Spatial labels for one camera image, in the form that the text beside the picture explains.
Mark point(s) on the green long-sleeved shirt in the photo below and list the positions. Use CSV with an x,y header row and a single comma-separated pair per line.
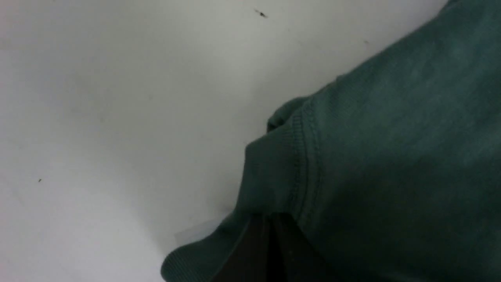
x,y
392,171

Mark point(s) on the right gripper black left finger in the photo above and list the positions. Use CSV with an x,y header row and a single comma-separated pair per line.
x,y
248,262

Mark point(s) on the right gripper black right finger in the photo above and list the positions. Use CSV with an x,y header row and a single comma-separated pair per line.
x,y
293,258

